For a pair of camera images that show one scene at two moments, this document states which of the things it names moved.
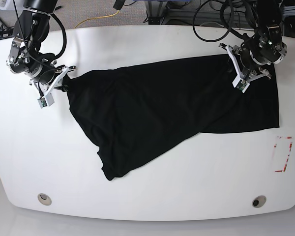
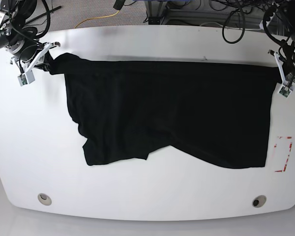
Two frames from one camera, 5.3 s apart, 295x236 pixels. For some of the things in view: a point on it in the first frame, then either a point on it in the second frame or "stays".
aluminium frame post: x=156 y=10 stays
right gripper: x=249 y=75 -> x=288 y=79
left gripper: x=60 y=72 -> x=32 y=55
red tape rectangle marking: x=291 y=144 stays
